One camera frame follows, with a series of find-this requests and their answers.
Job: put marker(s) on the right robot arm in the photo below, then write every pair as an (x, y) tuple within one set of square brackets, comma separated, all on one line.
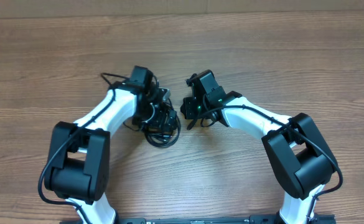
[(300, 158)]

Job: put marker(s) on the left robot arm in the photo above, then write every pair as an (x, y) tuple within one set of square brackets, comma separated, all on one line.
[(77, 170)]

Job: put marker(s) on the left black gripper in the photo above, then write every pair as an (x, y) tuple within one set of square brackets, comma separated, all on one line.
[(158, 121)]

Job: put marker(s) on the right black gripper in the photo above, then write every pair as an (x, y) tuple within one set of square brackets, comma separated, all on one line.
[(188, 110)]

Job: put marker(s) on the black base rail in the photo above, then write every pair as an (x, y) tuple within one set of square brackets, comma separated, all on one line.
[(197, 221)]

